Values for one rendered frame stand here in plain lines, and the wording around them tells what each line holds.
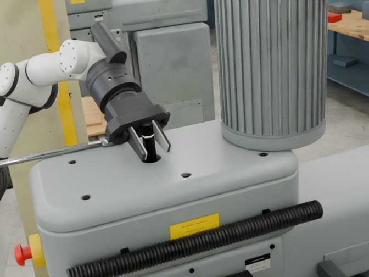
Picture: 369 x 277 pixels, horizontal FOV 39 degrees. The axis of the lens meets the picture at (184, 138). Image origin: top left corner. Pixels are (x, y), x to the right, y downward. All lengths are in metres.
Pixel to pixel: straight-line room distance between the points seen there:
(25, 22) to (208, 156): 1.78
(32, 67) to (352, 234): 0.76
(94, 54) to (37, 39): 1.60
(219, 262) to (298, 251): 0.18
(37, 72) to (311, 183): 0.63
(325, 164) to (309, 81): 0.31
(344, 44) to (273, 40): 6.89
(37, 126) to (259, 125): 1.91
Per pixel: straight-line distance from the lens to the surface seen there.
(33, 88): 1.26
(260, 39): 0.90
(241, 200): 0.92
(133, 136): 0.94
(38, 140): 2.77
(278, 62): 0.90
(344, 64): 7.17
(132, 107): 0.97
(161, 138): 0.95
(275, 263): 1.04
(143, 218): 0.86
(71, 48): 1.04
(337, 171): 1.18
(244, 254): 0.99
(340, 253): 1.13
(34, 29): 2.62
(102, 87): 0.99
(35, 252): 0.98
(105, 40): 1.04
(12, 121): 1.31
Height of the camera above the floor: 2.31
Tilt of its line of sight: 24 degrees down
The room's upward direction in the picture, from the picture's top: 5 degrees counter-clockwise
